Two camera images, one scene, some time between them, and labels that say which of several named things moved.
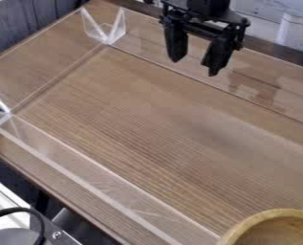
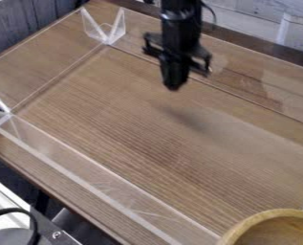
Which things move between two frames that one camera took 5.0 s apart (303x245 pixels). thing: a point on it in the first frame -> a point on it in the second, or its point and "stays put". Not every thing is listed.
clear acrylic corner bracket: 118,29 stays put
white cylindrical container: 296,32 stays put
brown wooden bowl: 273,227 stays put
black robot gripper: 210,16 -> 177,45
